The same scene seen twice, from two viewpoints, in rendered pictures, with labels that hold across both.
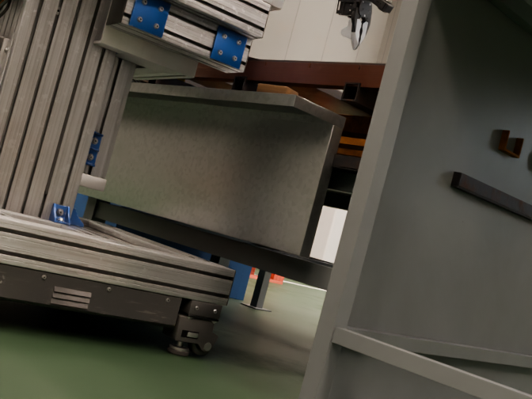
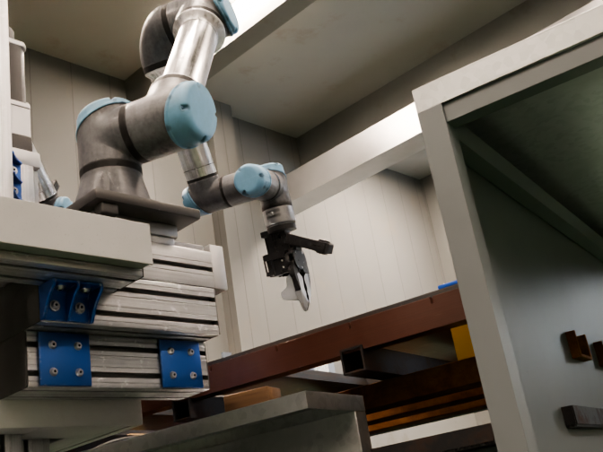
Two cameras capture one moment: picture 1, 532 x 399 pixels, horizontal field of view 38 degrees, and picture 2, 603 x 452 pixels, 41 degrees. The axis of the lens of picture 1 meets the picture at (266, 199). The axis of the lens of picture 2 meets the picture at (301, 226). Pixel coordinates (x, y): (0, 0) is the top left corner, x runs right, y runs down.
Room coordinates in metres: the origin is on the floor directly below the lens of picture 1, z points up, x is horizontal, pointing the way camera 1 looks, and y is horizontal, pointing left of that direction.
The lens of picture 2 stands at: (0.55, 0.31, 0.46)
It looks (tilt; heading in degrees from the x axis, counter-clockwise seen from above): 21 degrees up; 345
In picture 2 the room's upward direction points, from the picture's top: 10 degrees counter-clockwise
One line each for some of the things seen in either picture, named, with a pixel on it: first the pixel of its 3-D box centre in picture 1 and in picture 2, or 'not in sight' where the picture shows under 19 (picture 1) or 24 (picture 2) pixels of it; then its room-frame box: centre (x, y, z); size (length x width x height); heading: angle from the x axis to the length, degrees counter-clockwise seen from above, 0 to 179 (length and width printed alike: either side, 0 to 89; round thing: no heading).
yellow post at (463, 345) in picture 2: not in sight; (467, 334); (2.04, -0.40, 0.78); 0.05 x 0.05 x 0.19; 44
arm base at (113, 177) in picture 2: not in sight; (112, 196); (1.93, 0.29, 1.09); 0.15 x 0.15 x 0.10
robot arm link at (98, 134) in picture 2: not in sight; (111, 140); (1.93, 0.28, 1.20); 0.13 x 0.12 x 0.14; 57
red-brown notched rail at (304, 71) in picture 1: (248, 72); (187, 388); (2.36, 0.15, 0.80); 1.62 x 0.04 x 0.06; 44
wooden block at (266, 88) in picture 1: (275, 96); (253, 404); (2.12, 0.05, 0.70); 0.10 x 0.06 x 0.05; 55
